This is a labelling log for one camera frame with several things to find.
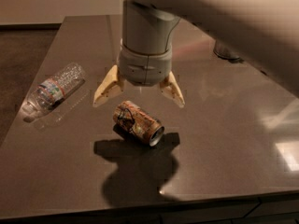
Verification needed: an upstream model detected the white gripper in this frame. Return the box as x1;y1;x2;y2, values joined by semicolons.
93;42;185;108

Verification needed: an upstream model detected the orange soda can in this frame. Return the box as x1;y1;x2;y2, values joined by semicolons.
113;101;164;147

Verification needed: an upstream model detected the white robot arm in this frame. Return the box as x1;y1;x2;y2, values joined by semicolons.
93;0;299;106

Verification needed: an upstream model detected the metal bucket napkin holder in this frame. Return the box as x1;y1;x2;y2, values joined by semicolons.
213;41;240;60

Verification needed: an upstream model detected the clear plastic water bottle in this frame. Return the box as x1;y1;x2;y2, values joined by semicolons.
22;63;86;119

